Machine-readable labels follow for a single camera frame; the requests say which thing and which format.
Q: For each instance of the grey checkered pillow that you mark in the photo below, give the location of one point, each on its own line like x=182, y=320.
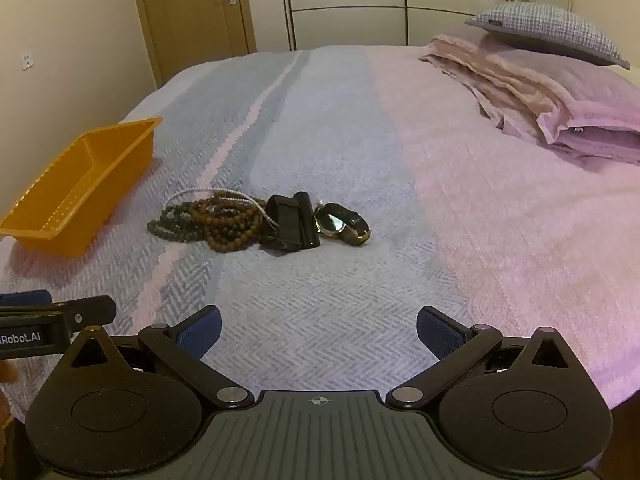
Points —
x=550, y=27

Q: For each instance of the white wall switch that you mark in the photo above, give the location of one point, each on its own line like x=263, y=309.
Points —
x=28, y=60

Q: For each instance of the person's left hand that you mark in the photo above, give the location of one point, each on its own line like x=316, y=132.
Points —
x=7, y=372

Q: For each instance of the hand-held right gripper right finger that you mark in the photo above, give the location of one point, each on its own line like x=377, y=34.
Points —
x=440, y=332

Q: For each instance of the folded pink blanket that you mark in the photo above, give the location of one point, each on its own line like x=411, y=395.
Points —
x=495, y=80

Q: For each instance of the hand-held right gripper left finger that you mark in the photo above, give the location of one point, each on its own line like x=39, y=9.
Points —
x=202, y=332

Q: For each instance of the wooden door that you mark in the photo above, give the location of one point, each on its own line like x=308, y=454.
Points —
x=195, y=10

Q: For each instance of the orange plastic tray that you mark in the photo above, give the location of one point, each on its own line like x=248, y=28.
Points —
x=75, y=200

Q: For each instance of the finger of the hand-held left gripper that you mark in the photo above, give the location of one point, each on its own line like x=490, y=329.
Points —
x=25, y=299
x=95, y=310

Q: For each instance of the pink pillow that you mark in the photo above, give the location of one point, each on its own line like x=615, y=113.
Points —
x=590, y=105

